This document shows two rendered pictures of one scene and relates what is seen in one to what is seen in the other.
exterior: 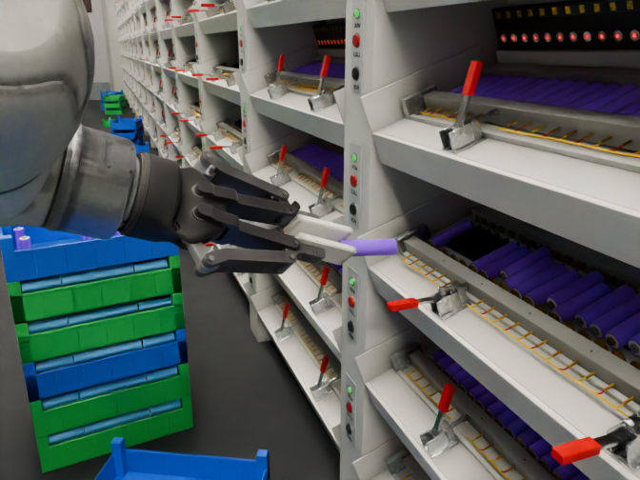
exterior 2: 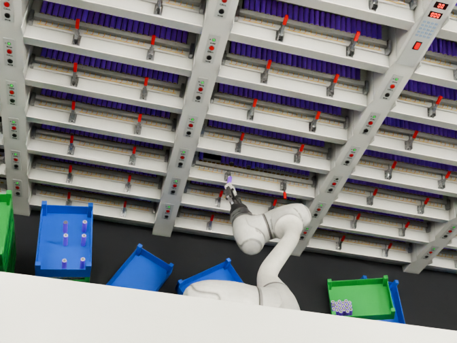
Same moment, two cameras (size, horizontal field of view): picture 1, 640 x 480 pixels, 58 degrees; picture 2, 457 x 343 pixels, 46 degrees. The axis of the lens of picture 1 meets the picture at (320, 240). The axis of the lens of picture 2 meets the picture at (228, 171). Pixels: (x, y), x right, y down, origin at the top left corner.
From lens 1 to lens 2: 2.21 m
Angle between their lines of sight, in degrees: 73
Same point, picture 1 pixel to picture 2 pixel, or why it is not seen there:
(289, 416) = (101, 230)
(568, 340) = (262, 174)
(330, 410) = (134, 216)
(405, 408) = (200, 201)
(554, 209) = (273, 162)
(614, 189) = (283, 157)
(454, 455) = (223, 203)
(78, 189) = not seen: hidden behind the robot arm
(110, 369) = not seen: hidden behind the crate
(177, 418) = not seen: hidden behind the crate
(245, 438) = (106, 250)
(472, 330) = (238, 180)
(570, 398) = (268, 184)
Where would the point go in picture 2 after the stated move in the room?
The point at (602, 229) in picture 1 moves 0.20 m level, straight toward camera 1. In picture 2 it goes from (283, 164) to (315, 194)
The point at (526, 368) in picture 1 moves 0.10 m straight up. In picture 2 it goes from (256, 183) to (262, 169)
